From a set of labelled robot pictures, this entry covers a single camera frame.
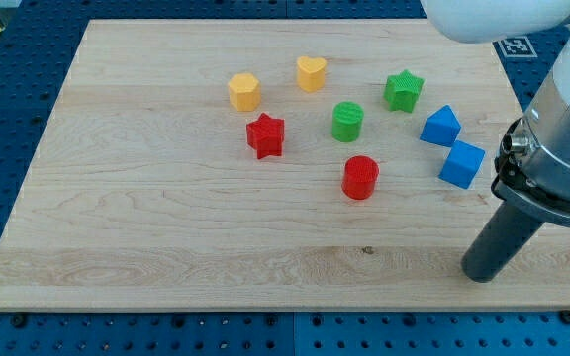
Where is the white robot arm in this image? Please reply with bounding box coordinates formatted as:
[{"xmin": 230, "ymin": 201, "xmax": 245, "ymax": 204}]
[{"xmin": 422, "ymin": 0, "xmax": 570, "ymax": 232}]

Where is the red star block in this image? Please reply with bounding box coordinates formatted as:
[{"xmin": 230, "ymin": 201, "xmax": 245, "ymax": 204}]
[{"xmin": 246, "ymin": 113, "xmax": 285, "ymax": 159}]

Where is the red cylinder block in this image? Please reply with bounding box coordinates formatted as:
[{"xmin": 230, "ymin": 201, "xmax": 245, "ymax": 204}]
[{"xmin": 341, "ymin": 155, "xmax": 379, "ymax": 200}]

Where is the green cylinder block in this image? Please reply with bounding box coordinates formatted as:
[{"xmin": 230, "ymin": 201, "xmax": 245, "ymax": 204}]
[{"xmin": 331, "ymin": 101, "xmax": 364, "ymax": 142}]

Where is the yellow hexagon block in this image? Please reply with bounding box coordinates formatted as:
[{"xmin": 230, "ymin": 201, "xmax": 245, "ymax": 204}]
[{"xmin": 228, "ymin": 72, "xmax": 261, "ymax": 112}]

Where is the light wooden board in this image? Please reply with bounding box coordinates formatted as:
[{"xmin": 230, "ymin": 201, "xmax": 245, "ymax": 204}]
[{"xmin": 0, "ymin": 20, "xmax": 570, "ymax": 313}]

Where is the yellow heart block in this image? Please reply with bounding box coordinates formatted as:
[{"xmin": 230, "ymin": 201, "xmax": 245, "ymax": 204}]
[{"xmin": 297, "ymin": 56, "xmax": 328, "ymax": 92}]

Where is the green star block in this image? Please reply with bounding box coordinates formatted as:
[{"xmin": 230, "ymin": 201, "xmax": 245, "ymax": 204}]
[{"xmin": 383, "ymin": 69, "xmax": 425, "ymax": 113}]

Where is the blue triangle block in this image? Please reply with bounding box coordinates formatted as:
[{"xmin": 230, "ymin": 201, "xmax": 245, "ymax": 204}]
[{"xmin": 420, "ymin": 105, "xmax": 462, "ymax": 147}]

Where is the blue cube block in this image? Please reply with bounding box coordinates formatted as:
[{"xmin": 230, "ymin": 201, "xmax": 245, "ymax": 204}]
[{"xmin": 438, "ymin": 140, "xmax": 485, "ymax": 189}]

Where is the dark grey cylindrical pointer tool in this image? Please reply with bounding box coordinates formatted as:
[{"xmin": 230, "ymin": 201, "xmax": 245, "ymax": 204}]
[{"xmin": 461, "ymin": 201, "xmax": 544, "ymax": 283}]

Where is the white fiducial marker tag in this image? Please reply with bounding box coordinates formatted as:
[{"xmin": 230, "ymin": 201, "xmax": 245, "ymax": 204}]
[{"xmin": 497, "ymin": 36, "xmax": 537, "ymax": 58}]

